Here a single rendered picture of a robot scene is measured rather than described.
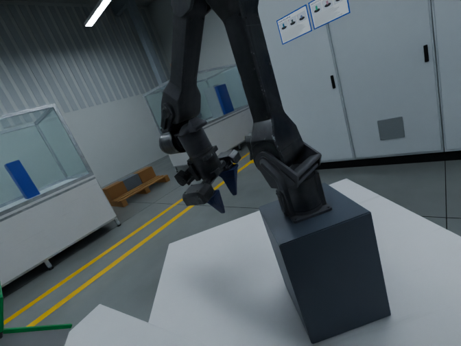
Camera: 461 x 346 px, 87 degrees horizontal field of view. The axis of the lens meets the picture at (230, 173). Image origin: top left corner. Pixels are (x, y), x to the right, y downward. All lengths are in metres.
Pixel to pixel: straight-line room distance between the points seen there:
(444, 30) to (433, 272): 2.50
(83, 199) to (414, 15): 4.34
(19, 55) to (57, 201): 5.99
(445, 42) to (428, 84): 0.34
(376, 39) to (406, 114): 0.79
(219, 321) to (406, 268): 0.39
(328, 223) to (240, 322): 0.29
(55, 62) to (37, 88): 1.01
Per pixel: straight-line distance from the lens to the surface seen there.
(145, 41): 9.82
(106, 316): 0.81
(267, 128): 0.37
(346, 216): 0.39
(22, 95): 8.99
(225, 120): 5.84
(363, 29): 2.98
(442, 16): 2.92
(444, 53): 2.93
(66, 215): 4.10
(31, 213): 4.03
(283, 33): 3.24
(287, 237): 0.37
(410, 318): 0.53
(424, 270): 0.61
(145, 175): 6.03
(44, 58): 9.50
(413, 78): 2.96
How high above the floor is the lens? 1.27
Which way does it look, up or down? 16 degrees down
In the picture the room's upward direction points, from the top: 20 degrees counter-clockwise
